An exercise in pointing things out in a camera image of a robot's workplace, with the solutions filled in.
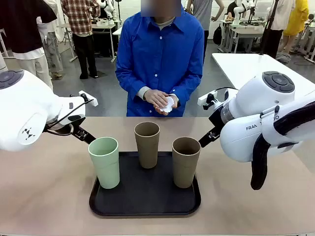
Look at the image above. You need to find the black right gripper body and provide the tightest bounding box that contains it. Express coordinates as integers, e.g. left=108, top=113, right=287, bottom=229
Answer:
left=208, top=105, right=227, bottom=130

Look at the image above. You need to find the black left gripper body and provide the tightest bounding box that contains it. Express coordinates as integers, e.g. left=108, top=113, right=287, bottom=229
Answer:
left=69, top=118, right=86, bottom=136

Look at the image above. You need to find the light green tall cup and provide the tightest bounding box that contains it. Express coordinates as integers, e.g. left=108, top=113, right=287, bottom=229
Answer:
left=88, top=137, right=121, bottom=189

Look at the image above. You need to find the brown tall cup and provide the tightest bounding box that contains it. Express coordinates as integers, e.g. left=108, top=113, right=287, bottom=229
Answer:
left=171, top=137, right=202, bottom=189
left=134, top=122, right=161, bottom=169

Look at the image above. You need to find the person's left forearm blue sleeve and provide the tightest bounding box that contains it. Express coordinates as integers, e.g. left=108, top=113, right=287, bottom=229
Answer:
left=169, top=71, right=204, bottom=103

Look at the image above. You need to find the person's right forearm blue sleeve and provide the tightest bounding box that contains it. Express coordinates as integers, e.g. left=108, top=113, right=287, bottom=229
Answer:
left=115, top=71, right=150, bottom=102

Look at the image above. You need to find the person's left hand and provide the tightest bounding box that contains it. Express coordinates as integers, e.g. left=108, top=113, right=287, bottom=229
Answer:
left=153, top=94, right=182, bottom=116

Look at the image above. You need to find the person's right hand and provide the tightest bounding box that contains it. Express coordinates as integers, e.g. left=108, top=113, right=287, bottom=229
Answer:
left=144, top=89, right=171, bottom=107

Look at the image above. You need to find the white rounded table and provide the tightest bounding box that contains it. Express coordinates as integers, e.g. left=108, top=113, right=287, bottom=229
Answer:
left=211, top=53, right=315, bottom=95

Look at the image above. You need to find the person in grey patterned trousers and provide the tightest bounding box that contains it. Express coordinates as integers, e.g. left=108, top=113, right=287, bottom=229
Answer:
left=36, top=0, right=64, bottom=79

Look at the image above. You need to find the black plastic tray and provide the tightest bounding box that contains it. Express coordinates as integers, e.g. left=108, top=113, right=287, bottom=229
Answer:
left=89, top=151, right=202, bottom=217

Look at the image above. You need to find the black hanging bag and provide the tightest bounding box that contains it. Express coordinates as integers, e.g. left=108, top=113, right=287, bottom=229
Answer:
left=213, top=23, right=223, bottom=45

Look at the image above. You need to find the person in blue shirt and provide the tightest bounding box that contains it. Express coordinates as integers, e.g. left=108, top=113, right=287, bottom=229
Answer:
left=115, top=3, right=205, bottom=118

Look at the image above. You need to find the grey lab desk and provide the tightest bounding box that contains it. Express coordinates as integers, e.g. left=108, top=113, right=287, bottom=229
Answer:
left=220, top=19, right=268, bottom=54

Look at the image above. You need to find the grey cloth bundle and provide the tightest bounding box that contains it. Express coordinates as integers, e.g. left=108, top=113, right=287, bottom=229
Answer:
left=275, top=51, right=291, bottom=65

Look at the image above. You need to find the grey desk with metal legs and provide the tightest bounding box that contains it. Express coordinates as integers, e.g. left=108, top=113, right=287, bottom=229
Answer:
left=56, top=23, right=118, bottom=63

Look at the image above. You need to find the person in grey t-shirt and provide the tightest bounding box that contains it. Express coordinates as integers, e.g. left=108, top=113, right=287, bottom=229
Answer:
left=186, top=0, right=214, bottom=67

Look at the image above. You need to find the person in plaid shirt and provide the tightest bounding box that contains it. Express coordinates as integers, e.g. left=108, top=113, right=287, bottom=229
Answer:
left=60, top=0, right=101, bottom=80

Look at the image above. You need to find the person in black top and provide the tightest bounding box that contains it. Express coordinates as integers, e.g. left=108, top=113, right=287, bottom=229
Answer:
left=0, top=0, right=59, bottom=90

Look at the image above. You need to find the white lab robot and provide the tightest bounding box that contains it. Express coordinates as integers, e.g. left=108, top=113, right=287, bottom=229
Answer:
left=97, top=0, right=116, bottom=25

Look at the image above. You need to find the person in white shirt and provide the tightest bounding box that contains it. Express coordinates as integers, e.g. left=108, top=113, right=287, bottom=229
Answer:
left=260, top=0, right=296, bottom=59

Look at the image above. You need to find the black tripod pole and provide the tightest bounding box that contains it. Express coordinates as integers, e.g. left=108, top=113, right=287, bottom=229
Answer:
left=258, top=0, right=280, bottom=56

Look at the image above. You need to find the person in yellow coat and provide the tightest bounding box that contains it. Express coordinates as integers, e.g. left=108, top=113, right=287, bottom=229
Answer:
left=278, top=0, right=310, bottom=54

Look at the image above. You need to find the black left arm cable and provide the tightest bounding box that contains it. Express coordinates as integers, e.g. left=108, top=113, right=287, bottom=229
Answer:
left=45, top=98, right=95, bottom=136

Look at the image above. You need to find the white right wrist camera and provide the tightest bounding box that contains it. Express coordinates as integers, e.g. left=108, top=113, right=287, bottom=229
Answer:
left=197, top=90, right=219, bottom=107

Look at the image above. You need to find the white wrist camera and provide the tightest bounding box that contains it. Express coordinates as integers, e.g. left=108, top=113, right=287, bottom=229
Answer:
left=78, top=90, right=98, bottom=107
left=197, top=90, right=219, bottom=107

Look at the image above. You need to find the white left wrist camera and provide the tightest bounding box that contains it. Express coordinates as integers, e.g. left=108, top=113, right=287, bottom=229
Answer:
left=78, top=90, right=98, bottom=107

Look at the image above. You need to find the black right camera cable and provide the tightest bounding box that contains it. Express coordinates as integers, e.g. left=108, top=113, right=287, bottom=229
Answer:
left=216, top=87, right=239, bottom=94

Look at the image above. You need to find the black cable sleeve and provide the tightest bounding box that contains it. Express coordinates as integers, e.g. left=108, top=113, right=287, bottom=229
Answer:
left=250, top=98, right=315, bottom=191

